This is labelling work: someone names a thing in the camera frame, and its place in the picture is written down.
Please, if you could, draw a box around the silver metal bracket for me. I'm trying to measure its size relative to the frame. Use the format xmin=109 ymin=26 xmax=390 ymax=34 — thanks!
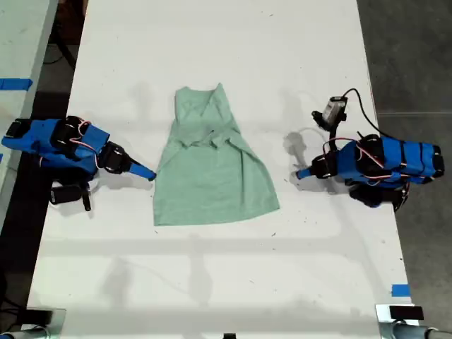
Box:
xmin=19 ymin=307 xmax=67 ymax=339
xmin=374 ymin=303 xmax=427 ymax=339

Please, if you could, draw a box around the black camera cable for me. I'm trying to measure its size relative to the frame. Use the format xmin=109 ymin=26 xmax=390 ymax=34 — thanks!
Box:
xmin=343 ymin=88 xmax=384 ymax=137

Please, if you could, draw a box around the white side table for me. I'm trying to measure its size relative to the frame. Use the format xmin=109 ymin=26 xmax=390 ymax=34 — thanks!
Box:
xmin=0 ymin=0 xmax=60 ymax=230

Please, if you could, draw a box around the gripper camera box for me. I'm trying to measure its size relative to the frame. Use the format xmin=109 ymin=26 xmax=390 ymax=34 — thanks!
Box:
xmin=48 ymin=182 xmax=93 ymax=212
xmin=311 ymin=95 xmax=350 ymax=143

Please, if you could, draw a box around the small black box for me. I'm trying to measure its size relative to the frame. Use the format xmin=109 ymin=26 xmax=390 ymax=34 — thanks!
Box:
xmin=25 ymin=309 xmax=54 ymax=324
xmin=388 ymin=305 xmax=424 ymax=321

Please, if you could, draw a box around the pale green T-shirt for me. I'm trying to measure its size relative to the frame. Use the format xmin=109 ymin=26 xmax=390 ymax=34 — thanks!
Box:
xmin=152 ymin=83 xmax=281 ymax=227

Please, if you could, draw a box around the long blue tape strip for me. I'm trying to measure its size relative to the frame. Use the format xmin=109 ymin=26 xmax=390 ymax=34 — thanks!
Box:
xmin=0 ymin=78 xmax=34 ymax=92

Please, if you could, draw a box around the black floor cable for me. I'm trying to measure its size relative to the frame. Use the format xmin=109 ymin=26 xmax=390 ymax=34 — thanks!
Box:
xmin=42 ymin=33 xmax=78 ymax=71

